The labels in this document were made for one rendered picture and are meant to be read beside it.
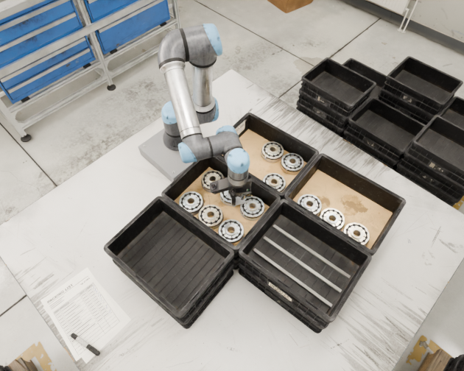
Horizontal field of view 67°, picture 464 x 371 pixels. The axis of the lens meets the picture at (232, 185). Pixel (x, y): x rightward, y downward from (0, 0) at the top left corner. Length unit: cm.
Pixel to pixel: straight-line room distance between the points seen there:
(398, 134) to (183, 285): 178
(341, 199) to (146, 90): 222
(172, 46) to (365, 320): 126
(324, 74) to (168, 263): 181
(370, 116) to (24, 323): 254
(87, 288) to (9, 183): 160
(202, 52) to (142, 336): 109
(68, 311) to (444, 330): 199
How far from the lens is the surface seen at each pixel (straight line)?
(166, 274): 140
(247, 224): 146
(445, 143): 250
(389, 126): 260
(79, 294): 161
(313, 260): 143
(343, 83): 264
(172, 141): 175
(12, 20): 286
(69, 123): 324
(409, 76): 287
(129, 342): 150
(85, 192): 184
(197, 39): 134
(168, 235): 146
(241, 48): 370
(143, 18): 335
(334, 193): 159
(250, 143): 170
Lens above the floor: 213
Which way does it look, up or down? 57 degrees down
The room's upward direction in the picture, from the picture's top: 1 degrees counter-clockwise
